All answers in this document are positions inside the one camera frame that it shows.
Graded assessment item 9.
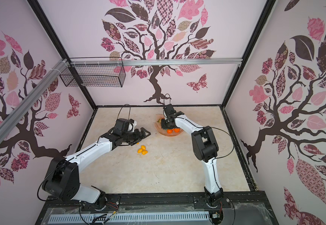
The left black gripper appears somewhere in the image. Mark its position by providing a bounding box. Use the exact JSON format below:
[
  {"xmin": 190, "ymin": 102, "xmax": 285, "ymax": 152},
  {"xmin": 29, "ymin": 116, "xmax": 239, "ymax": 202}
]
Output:
[{"xmin": 122, "ymin": 127, "xmax": 151, "ymax": 146}]

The pink leaf-shaped bowl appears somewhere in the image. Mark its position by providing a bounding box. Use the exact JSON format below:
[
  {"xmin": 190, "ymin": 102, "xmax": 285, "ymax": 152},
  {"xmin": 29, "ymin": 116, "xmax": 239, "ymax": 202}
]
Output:
[{"xmin": 154, "ymin": 114, "xmax": 184, "ymax": 137}]

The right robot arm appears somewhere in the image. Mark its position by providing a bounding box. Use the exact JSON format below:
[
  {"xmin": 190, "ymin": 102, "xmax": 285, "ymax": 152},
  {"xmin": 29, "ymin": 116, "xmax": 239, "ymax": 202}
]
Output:
[{"xmin": 161, "ymin": 104, "xmax": 224, "ymax": 208}]

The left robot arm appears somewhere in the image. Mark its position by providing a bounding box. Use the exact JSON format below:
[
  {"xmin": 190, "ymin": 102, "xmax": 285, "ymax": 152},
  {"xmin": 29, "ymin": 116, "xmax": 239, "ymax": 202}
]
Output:
[{"xmin": 40, "ymin": 119, "xmax": 151, "ymax": 210}]

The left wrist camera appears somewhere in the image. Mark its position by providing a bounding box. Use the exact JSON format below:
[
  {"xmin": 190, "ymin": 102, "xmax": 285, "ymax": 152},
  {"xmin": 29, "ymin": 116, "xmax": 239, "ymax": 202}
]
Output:
[{"xmin": 128, "ymin": 119, "xmax": 137, "ymax": 132}]

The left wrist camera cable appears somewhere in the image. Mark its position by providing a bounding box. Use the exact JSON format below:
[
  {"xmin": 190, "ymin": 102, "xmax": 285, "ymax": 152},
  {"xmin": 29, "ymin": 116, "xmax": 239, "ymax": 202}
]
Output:
[{"xmin": 117, "ymin": 103, "xmax": 132, "ymax": 120}]

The back aluminium rail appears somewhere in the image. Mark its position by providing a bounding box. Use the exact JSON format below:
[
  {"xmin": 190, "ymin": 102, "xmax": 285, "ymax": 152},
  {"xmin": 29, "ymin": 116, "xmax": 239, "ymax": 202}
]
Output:
[{"xmin": 70, "ymin": 58, "xmax": 243, "ymax": 66}]

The aluminium rail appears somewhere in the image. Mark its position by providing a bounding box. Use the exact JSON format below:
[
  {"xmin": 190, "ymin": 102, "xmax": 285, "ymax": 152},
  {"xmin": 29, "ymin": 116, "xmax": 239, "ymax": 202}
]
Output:
[
  {"xmin": 0, "ymin": 59, "xmax": 69, "ymax": 144},
  {"xmin": 70, "ymin": 58, "xmax": 243, "ymax": 66}
]

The black wire basket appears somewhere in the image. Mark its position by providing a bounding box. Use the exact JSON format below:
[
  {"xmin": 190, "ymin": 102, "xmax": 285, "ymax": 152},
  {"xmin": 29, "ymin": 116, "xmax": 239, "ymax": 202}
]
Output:
[{"xmin": 60, "ymin": 56, "xmax": 126, "ymax": 88}]

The white slotted cable duct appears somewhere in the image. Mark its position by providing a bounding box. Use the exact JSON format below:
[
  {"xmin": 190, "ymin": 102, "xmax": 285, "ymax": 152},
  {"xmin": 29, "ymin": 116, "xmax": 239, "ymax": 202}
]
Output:
[{"xmin": 45, "ymin": 211, "xmax": 211, "ymax": 225}]

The black base frame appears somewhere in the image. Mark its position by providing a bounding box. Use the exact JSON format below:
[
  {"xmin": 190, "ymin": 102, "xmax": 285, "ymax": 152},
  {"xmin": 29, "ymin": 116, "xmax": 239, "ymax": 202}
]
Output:
[{"xmin": 36, "ymin": 191, "xmax": 278, "ymax": 225}]

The left aluminium rail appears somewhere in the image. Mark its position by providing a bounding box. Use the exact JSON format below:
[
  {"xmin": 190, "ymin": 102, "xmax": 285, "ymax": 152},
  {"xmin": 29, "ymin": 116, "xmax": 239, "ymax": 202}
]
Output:
[{"xmin": 0, "ymin": 59, "xmax": 69, "ymax": 144}]

